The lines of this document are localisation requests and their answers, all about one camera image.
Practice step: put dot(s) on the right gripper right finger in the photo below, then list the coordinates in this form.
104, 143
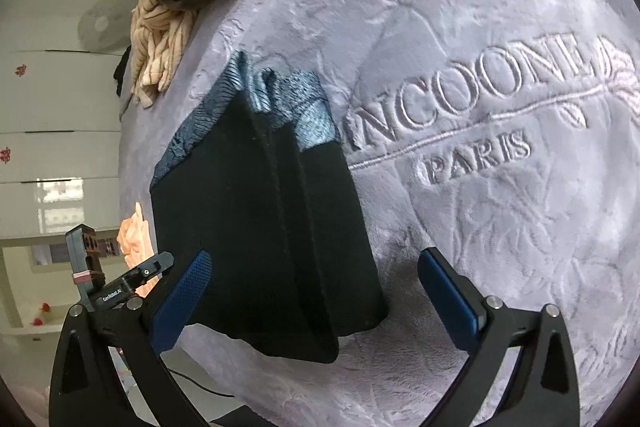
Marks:
542, 389

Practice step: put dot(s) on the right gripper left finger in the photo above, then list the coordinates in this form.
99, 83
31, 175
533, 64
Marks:
142, 313

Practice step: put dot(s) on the black pants with blue lining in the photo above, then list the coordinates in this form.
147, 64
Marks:
254, 199

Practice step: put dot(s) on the person's left hand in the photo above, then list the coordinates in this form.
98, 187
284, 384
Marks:
134, 239

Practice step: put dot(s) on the white drawer cabinet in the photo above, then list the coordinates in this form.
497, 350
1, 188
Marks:
59, 142

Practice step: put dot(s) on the grey standing fan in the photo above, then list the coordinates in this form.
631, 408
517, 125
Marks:
105, 24

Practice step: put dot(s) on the lavender plush bed blanket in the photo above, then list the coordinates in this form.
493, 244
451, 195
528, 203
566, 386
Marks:
503, 132

